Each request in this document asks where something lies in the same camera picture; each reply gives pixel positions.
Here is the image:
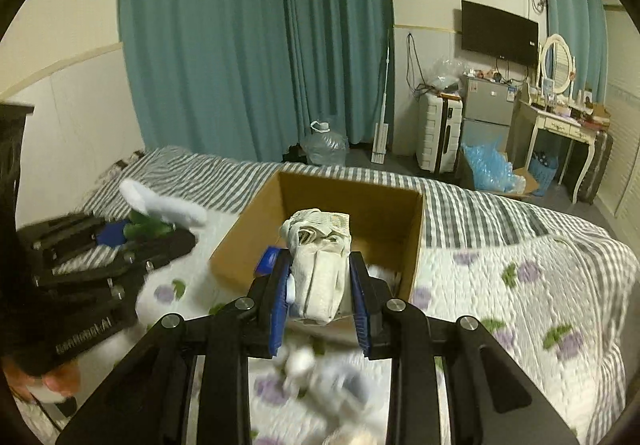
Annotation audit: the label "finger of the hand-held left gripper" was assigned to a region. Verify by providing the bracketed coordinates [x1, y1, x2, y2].
[34, 229, 197, 291]
[17, 214, 131, 271]

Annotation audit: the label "white oval mirror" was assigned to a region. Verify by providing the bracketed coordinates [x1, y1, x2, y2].
[539, 34, 575, 98]

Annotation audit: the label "narrow teal curtain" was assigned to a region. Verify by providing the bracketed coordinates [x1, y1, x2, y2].
[532, 0, 609, 106]

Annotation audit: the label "blue plastic bags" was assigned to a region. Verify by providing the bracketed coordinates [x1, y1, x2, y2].
[462, 137, 527, 194]

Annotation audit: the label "white vanity desk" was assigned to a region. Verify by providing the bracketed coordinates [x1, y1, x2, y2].
[505, 96, 611, 204]

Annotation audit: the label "dark suitcase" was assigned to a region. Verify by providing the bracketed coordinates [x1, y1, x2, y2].
[575, 130, 615, 206]

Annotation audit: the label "black wall cable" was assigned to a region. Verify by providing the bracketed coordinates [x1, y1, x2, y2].
[405, 32, 422, 92]

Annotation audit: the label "grey striped bedsheet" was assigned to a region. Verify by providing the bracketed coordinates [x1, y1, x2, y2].
[82, 145, 640, 357]

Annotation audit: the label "white grey sock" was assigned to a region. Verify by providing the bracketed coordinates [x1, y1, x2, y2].
[270, 342, 383, 431]

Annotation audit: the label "brown cardboard box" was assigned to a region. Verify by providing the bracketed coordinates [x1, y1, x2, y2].
[209, 170, 426, 348]

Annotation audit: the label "person's left hand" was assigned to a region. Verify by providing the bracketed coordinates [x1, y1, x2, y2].
[6, 359, 82, 402]

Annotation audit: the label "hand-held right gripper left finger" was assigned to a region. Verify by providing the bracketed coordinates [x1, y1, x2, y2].
[55, 250, 294, 445]

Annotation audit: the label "black wall television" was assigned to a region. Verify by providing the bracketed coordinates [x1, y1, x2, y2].
[460, 0, 540, 68]

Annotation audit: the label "small open cardboard box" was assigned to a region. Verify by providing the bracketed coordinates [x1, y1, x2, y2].
[500, 167, 541, 198]

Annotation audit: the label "white louvered wardrobe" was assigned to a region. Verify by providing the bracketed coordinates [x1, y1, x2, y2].
[604, 4, 640, 228]

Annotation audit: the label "wide teal curtain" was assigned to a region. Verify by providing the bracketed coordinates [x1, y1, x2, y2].
[117, 0, 396, 162]

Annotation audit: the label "white flat mop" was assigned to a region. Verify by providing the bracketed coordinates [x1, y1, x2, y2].
[370, 27, 394, 165]

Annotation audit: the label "white and green sock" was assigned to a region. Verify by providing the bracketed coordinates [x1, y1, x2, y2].
[119, 178, 209, 242]

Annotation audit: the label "clear plastic bag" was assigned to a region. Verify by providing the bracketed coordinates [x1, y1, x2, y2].
[426, 56, 469, 94]

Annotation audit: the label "white floral quilt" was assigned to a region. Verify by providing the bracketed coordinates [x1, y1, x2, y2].
[135, 212, 637, 445]

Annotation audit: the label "blue plastic basket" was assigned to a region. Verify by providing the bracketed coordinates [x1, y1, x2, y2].
[528, 155, 560, 196]

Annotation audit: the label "white suitcase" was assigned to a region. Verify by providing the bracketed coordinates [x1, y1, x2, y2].
[416, 92, 465, 174]

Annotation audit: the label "clear water jug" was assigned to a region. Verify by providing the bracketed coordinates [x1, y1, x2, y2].
[299, 120, 350, 166]

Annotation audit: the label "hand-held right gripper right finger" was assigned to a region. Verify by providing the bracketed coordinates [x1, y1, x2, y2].
[348, 252, 581, 445]

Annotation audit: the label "silver small fridge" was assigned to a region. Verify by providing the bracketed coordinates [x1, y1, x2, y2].
[461, 75, 522, 162]

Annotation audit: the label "dark wooden cabinet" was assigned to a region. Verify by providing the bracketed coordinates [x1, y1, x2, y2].
[0, 102, 36, 228]

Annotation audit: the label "beige cloth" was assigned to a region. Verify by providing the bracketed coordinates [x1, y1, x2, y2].
[280, 208, 354, 327]
[322, 427, 390, 445]

